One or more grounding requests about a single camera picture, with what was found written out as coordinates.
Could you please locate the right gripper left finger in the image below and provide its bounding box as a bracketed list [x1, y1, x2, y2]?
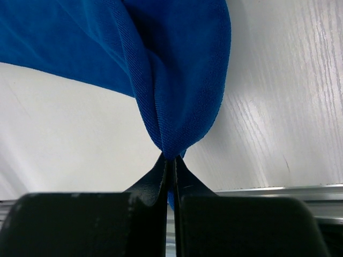
[1, 155, 167, 256]

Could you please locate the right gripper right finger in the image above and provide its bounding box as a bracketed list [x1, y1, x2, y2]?
[173, 157, 330, 256]

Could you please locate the blue towel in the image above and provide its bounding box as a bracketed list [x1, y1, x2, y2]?
[0, 0, 233, 212]

